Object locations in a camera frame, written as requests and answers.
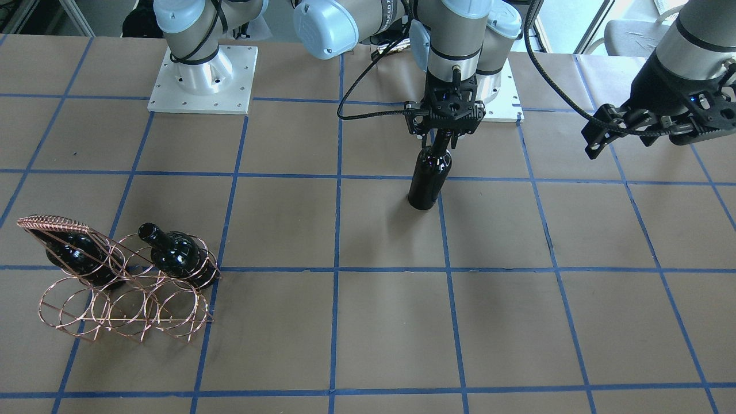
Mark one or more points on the dark wine bottle in basket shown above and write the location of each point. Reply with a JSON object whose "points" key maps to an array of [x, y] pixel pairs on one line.
{"points": [[177, 255]]}

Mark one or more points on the copper wire wine basket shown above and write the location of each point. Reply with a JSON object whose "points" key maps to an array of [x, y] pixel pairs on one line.
{"points": [[150, 281]]}

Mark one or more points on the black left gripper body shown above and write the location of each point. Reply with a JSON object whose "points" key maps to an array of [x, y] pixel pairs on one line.
{"points": [[650, 86]]}

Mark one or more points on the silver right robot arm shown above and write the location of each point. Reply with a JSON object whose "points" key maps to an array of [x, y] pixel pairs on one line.
{"points": [[449, 35]]}

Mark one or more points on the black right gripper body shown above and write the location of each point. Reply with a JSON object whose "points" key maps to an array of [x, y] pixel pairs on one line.
{"points": [[411, 118]]}

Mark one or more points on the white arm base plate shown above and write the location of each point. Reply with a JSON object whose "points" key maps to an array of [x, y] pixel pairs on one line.
{"points": [[222, 85], [500, 96]]}

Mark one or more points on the dark wine bottle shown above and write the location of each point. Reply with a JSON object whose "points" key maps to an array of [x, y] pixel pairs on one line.
{"points": [[177, 255], [432, 167]]}

